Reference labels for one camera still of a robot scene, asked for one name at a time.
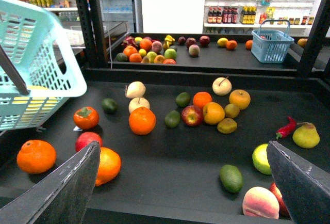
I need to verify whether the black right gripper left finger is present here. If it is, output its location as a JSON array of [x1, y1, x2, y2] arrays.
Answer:
[[1, 141, 101, 223]]

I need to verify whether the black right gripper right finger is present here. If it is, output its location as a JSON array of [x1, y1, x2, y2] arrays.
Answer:
[[267, 141, 329, 223]]

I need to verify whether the light teal plastic basket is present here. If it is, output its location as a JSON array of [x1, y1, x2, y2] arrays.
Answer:
[[1, 0, 87, 131]]

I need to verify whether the yellow lemon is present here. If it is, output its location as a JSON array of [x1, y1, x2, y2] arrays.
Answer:
[[12, 85, 59, 104]]

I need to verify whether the red apple near shelf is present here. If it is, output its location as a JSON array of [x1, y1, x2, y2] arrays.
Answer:
[[181, 105, 204, 127]]

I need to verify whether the orange on far shelf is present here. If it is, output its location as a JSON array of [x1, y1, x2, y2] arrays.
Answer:
[[139, 38, 153, 52]]

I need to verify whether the yellow lemon far shelf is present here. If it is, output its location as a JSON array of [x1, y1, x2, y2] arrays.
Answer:
[[217, 38, 228, 47]]

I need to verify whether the green apple far shelf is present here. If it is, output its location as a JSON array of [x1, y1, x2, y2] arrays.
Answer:
[[164, 49, 177, 60]]

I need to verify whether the white pegboard sauce shelf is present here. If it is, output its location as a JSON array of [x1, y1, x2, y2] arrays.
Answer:
[[203, 0, 320, 36]]

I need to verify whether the orange front left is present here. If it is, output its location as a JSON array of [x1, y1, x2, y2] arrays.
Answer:
[[16, 140, 57, 174]]

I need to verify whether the pink peach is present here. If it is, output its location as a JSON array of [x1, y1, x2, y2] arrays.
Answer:
[[242, 186, 279, 219]]

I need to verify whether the yellow green pear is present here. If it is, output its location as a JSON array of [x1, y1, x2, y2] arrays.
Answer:
[[292, 123, 320, 149]]

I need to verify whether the red chili pepper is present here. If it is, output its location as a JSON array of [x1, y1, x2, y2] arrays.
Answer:
[[276, 116, 297, 139]]

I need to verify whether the green avocado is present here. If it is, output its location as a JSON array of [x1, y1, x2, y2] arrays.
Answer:
[[219, 164, 243, 194]]

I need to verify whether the orange persimmon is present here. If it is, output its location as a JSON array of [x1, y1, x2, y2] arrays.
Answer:
[[73, 106, 100, 130]]

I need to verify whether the large orange front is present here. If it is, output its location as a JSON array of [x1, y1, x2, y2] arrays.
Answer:
[[128, 106, 156, 136]]

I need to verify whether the golden yellow pear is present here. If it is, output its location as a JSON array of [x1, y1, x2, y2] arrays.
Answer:
[[229, 89, 251, 110]]

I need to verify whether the yellow apple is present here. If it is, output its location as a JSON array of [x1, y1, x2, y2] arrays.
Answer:
[[203, 102, 225, 125]]

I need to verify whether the green lime lower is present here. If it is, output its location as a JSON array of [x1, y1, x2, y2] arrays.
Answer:
[[164, 110, 180, 129]]

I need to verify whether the green lime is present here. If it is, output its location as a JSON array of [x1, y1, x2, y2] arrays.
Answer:
[[175, 92, 191, 108], [164, 110, 180, 129]]

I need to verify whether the orange near centre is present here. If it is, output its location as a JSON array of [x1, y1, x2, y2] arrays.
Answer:
[[193, 91, 212, 109]]

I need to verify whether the small blue plastic basket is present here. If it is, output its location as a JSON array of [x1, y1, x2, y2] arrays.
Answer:
[[251, 19, 294, 63]]

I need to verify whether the green lime upper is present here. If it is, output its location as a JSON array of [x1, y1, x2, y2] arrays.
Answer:
[[175, 92, 191, 108]]

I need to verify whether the dark red apple far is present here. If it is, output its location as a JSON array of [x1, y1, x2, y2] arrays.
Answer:
[[199, 36, 210, 47]]

